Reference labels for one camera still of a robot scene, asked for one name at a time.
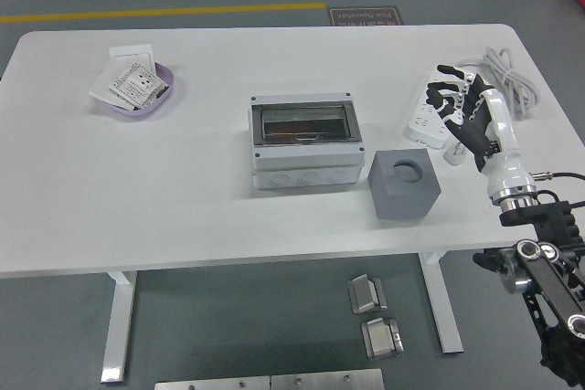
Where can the grey electrical box clear lid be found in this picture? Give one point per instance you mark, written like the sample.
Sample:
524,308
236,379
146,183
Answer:
306,161

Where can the white wall switch plate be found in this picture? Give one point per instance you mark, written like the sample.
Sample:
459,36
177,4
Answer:
132,52

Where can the white power strip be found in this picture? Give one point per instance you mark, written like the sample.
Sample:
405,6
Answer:
417,127

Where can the grey cube block with hole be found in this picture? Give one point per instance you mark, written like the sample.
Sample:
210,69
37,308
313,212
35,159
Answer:
402,198

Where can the white table leg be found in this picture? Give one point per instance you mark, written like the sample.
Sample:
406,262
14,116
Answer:
116,326
445,317

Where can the white blank panel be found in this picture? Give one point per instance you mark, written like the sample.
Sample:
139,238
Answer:
101,86

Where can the purple plastic tray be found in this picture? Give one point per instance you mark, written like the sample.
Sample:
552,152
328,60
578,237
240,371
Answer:
167,88

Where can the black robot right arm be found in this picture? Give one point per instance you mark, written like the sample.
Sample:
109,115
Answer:
548,271

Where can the yellow floor tape line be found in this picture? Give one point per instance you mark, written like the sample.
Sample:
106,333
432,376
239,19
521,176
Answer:
160,11

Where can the grey metal base plate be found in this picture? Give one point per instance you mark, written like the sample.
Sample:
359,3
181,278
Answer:
326,380
210,383

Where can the white socket with printed label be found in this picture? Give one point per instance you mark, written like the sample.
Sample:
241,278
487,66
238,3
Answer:
137,84

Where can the brown floor sign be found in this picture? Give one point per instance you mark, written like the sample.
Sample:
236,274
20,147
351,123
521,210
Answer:
365,16

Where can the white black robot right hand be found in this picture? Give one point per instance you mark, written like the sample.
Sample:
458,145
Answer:
500,134

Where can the silver metal bracket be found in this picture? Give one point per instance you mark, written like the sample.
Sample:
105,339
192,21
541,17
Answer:
365,294
381,340

